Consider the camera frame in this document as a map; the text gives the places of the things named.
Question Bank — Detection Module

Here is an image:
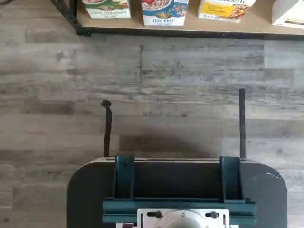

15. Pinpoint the thin black gripper finger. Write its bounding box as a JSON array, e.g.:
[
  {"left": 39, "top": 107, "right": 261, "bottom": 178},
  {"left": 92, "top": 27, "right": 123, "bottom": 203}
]
[
  {"left": 239, "top": 88, "right": 247, "bottom": 159},
  {"left": 101, "top": 99, "right": 113, "bottom": 158}
]

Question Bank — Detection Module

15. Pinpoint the dark gripper teal bracket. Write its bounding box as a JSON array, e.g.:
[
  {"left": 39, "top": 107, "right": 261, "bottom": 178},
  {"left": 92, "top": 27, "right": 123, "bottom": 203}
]
[{"left": 67, "top": 155, "right": 288, "bottom": 228}]

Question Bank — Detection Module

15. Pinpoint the blue flax plus oatmeal box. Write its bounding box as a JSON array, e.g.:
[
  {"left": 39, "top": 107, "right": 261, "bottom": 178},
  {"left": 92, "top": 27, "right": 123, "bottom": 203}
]
[{"left": 142, "top": 0, "right": 190, "bottom": 26}]

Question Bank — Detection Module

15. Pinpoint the black metal shelf rack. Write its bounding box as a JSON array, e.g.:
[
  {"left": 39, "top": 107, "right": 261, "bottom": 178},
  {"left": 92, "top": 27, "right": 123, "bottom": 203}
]
[{"left": 51, "top": 0, "right": 304, "bottom": 40}]

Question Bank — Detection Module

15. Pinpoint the yellow purely elizabeth box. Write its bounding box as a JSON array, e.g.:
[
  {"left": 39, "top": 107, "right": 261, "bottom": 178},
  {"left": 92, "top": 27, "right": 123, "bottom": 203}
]
[{"left": 198, "top": 0, "right": 257, "bottom": 24}]

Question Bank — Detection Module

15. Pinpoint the white carton box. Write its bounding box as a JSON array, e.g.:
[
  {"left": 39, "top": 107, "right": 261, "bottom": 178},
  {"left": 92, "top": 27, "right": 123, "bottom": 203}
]
[{"left": 272, "top": 0, "right": 304, "bottom": 30}]

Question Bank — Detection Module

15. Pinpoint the green apple cinnamon oatmeal box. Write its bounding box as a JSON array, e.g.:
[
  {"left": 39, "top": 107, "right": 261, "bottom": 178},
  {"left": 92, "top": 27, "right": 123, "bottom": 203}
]
[{"left": 82, "top": 0, "right": 132, "bottom": 19}]

